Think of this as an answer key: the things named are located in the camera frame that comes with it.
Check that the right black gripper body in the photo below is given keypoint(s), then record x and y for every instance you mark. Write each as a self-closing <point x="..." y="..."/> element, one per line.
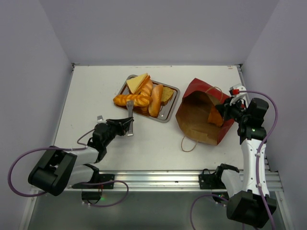
<point x="227" y="111"/>

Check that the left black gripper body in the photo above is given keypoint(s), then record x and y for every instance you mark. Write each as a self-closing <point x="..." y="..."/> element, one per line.
<point x="116" y="126"/>

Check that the braided golden bread loaf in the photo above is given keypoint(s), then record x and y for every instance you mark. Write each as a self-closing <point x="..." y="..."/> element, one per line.
<point x="122" y="99"/>

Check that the red paper bag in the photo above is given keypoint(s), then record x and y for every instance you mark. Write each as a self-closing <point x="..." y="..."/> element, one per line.
<point x="194" y="110"/>

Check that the golden baguette roll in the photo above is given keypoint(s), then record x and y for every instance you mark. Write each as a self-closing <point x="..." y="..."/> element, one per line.
<point x="156" y="96"/>

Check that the long glazed bread loaf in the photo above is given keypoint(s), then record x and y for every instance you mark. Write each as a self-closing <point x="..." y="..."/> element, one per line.
<point x="146" y="92"/>

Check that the fake sandwich wedge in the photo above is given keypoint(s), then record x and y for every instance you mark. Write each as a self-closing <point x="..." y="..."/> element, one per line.
<point x="137" y="83"/>

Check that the brown seeded bread slice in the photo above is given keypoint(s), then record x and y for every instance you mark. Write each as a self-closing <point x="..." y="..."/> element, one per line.
<point x="166" y="95"/>

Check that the orange bread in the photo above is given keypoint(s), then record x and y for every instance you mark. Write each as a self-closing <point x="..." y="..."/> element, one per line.
<point x="215" y="117"/>

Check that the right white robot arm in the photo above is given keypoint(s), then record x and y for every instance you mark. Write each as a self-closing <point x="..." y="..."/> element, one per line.
<point x="249" y="198"/>

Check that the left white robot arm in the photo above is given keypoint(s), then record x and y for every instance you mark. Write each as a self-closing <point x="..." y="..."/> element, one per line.
<point x="58" y="168"/>

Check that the stainless steel tray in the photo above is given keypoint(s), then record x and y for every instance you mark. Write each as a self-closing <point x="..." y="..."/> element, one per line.
<point x="166" y="109"/>

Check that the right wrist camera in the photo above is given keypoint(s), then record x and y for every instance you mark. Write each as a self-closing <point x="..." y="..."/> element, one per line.
<point x="237" y="92"/>

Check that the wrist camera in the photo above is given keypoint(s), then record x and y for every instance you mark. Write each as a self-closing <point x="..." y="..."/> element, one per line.
<point x="100" y="119"/>
<point x="237" y="92"/>

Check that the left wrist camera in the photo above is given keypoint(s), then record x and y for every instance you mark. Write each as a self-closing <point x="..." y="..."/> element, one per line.
<point x="100" y="119"/>

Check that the aluminium mounting rail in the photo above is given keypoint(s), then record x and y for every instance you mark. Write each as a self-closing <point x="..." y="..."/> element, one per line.
<point x="173" y="181"/>

